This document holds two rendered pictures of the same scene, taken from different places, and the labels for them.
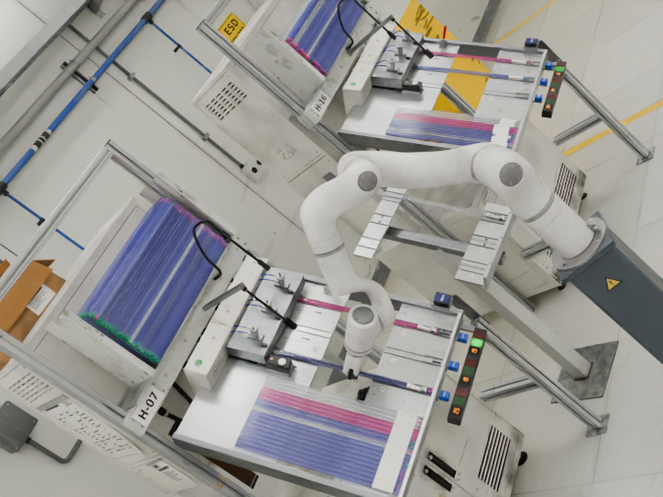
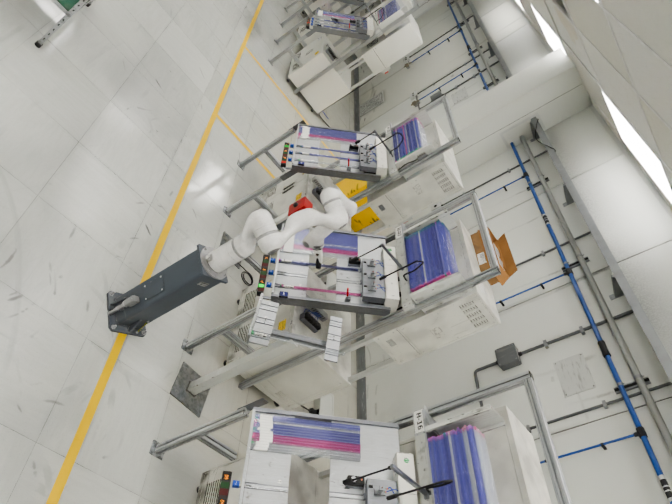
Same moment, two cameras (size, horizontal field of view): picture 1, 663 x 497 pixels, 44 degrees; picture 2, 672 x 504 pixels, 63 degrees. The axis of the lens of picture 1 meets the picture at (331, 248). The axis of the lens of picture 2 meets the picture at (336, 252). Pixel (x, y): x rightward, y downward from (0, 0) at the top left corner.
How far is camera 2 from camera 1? 3.87 m
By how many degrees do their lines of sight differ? 87
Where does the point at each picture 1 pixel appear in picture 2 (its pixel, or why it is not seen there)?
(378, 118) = (372, 445)
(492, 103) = (277, 474)
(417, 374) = (287, 268)
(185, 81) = not seen: outside the picture
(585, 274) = not seen: hidden behind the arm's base
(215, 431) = (368, 241)
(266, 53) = (481, 419)
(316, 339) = (343, 278)
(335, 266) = not seen: hidden behind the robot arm
